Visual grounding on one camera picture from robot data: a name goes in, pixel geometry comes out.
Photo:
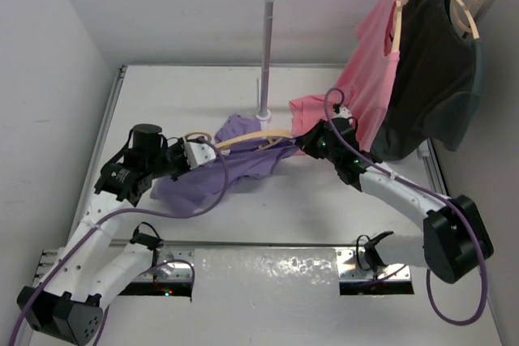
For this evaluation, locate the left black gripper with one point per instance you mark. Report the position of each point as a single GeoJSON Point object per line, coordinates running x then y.
{"type": "Point", "coordinates": [179, 147]}

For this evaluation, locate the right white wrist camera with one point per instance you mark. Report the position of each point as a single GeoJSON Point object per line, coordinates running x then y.
{"type": "Point", "coordinates": [342, 111]}

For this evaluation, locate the pink t shirt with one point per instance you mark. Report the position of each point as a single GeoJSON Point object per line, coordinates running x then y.
{"type": "Point", "coordinates": [369, 75]}

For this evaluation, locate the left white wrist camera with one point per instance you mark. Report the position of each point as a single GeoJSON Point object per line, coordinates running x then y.
{"type": "Point", "coordinates": [198, 154]}

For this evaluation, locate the metal base rail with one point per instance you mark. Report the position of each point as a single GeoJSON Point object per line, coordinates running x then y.
{"type": "Point", "coordinates": [174, 276]}

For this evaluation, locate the dark grey t shirt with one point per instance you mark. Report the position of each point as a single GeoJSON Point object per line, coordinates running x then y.
{"type": "Point", "coordinates": [438, 85]}

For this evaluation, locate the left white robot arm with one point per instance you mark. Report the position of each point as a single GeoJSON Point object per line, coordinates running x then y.
{"type": "Point", "coordinates": [72, 299]}

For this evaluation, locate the beige hanger holding pink shirt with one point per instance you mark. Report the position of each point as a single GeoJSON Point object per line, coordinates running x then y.
{"type": "Point", "coordinates": [397, 23]}

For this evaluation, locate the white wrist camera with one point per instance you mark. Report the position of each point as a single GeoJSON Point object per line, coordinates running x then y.
{"type": "Point", "coordinates": [342, 111]}
{"type": "Point", "coordinates": [198, 154]}

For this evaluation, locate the purple t shirt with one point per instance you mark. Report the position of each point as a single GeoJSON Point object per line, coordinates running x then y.
{"type": "Point", "coordinates": [199, 190]}

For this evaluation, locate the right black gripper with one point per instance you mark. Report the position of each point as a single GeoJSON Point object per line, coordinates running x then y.
{"type": "Point", "coordinates": [307, 142]}

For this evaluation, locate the beige hanger holding dark shirt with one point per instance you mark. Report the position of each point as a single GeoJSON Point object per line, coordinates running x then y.
{"type": "Point", "coordinates": [464, 18]}

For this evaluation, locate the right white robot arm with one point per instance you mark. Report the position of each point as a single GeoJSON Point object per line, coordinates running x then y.
{"type": "Point", "coordinates": [454, 238]}

